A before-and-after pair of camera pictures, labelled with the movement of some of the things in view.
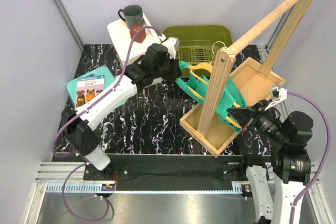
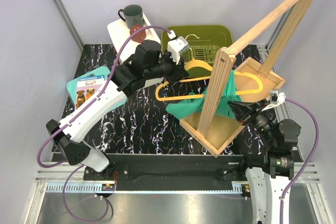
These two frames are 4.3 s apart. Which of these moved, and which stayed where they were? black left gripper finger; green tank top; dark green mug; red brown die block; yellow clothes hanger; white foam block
Moved: yellow clothes hanger; green tank top
Stayed: white foam block; red brown die block; dark green mug; black left gripper finger
